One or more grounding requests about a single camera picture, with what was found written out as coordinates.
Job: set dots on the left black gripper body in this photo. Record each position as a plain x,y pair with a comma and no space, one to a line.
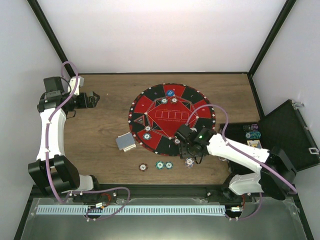
83,104

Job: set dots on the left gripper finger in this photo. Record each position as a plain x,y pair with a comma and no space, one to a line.
92,102
94,95

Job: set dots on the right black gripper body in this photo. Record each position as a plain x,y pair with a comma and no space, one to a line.
185,153

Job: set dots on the teal poker chip stack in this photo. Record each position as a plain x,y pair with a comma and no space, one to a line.
159,165

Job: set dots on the brown poker chip stack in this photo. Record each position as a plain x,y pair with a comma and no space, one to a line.
143,167

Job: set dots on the blue round blind button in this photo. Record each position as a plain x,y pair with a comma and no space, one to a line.
170,93

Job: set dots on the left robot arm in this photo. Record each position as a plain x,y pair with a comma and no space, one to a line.
52,172

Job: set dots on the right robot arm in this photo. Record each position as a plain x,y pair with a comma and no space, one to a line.
272,172

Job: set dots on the purple white poker chip stack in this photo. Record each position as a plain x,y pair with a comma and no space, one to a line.
189,162

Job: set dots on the round red black poker mat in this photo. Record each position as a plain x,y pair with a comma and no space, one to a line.
147,109

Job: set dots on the blue playing card deck box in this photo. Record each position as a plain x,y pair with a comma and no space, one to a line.
125,142

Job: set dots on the teal chip row in case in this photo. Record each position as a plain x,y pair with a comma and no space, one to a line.
253,135

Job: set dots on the card deck in case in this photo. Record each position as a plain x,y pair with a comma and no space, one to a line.
254,143

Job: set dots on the purple chip in case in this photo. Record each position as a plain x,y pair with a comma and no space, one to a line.
254,127

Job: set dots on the black poker set case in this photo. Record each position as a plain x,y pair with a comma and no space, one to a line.
284,127

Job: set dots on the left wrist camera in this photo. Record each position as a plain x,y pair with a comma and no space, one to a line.
75,84

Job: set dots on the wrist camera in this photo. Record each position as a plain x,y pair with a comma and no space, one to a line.
75,84
185,134

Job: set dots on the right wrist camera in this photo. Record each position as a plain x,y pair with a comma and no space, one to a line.
185,134

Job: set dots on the black aluminium frame rail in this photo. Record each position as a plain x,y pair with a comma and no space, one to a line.
176,190

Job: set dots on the light blue slotted cable duct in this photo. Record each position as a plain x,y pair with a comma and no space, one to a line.
134,210

